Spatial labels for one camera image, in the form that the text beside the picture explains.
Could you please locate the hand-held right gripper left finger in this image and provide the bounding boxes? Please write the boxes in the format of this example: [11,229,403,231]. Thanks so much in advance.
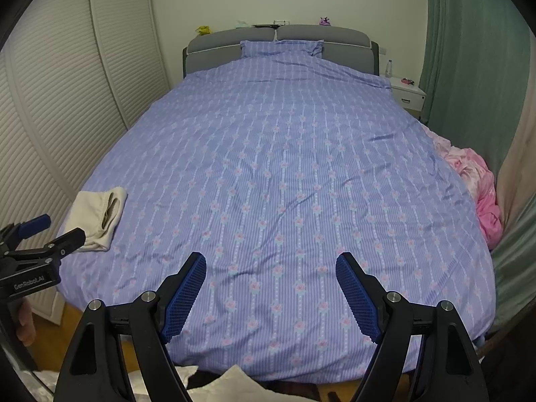
[54,252,208,402]

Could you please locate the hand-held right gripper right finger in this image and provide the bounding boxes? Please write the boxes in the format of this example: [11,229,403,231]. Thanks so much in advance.
[335,252,490,402]

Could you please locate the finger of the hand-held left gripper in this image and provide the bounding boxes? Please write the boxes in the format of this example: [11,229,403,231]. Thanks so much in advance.
[41,227,86,261]
[0,213,52,257]

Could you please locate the cream pants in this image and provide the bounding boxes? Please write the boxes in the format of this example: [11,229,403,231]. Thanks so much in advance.
[66,187,128,253]

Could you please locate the person's left hand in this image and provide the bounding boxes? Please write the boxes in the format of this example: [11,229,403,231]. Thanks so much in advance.
[17,301,38,344]

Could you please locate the white louvered wardrobe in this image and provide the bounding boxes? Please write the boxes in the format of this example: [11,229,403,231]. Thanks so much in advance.
[0,0,177,327]

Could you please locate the purple floral duvet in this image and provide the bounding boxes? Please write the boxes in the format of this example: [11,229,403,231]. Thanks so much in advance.
[59,56,497,386]

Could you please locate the pink blanket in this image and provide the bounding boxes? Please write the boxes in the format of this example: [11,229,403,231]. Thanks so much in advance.
[425,128,503,248]

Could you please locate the white nightstand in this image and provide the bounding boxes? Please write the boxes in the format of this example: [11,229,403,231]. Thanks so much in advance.
[389,79,427,112]

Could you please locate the beige curtain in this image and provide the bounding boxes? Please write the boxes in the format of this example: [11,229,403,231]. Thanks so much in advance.
[494,63,536,235]

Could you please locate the grey bed headboard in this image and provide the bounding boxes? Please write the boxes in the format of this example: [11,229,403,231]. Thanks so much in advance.
[183,25,380,80]

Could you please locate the purple floral pillow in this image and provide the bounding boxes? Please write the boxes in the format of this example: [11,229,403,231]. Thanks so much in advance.
[240,40,325,58]

